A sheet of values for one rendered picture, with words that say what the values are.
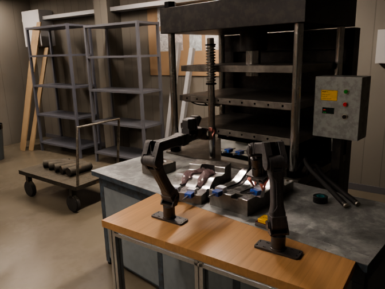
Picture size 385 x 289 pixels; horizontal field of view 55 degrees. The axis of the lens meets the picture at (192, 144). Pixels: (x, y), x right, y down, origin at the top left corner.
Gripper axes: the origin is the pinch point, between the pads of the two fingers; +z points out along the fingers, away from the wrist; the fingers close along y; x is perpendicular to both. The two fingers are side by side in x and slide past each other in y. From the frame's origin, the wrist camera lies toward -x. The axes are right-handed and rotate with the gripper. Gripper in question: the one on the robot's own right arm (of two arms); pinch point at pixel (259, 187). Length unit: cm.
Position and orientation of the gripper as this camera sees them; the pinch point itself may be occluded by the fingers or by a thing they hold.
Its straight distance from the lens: 199.3
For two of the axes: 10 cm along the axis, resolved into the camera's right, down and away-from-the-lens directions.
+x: -6.4, 5.0, -5.8
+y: -7.5, -2.4, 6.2
